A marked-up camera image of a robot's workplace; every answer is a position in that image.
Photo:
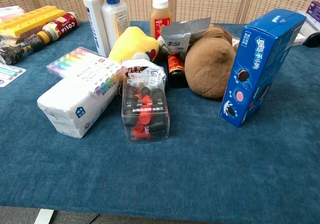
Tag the white card with pens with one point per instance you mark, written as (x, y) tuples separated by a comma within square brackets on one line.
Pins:
[(8, 73)]

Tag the rainbow highlighter pen pack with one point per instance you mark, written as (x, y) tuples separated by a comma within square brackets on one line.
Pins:
[(87, 68)]

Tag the yellow plush toy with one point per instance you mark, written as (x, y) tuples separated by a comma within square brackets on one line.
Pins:
[(132, 45)]

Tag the purple box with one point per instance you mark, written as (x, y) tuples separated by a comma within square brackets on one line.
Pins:
[(314, 10)]

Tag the dark patterned snack bag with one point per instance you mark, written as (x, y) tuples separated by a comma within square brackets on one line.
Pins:
[(17, 48)]

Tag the white table leg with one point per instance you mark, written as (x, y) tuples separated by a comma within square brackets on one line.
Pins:
[(43, 216)]

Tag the brown plush toy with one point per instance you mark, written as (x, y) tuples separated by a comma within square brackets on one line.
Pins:
[(208, 67)]

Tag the white device with black end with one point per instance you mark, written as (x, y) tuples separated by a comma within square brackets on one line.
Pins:
[(308, 34)]

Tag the red Costa coffee bottle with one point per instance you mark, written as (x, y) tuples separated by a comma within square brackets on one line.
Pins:
[(61, 27)]

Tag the silver foil snack pouch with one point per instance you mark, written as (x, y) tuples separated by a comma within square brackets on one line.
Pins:
[(181, 35)]

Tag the coffee bean print pouch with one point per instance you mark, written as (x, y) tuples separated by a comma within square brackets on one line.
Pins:
[(147, 70)]

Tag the blue Oreo cookie box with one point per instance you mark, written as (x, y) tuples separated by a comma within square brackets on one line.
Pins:
[(262, 64)]

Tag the tall white lotion bottle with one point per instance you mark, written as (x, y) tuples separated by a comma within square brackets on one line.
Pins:
[(93, 17)]

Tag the dark bottle with red label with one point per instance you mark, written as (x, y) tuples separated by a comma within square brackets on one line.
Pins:
[(176, 71)]

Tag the clear box of coffee capsules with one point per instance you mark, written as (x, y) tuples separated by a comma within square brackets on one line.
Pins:
[(145, 109)]

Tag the white bottle with blue cap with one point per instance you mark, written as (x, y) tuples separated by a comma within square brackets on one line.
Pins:
[(115, 15)]

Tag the pink and white package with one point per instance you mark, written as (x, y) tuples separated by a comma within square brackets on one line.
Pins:
[(10, 11)]

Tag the orange juice bottle white cap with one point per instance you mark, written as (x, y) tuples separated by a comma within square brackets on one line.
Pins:
[(160, 17)]

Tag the white tissue pack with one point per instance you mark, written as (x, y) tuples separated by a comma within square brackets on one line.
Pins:
[(72, 106)]

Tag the blue velvet tablecloth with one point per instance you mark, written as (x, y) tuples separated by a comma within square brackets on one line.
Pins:
[(160, 159)]

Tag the yellow plastic tray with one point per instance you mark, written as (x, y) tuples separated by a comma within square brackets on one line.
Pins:
[(30, 19)]

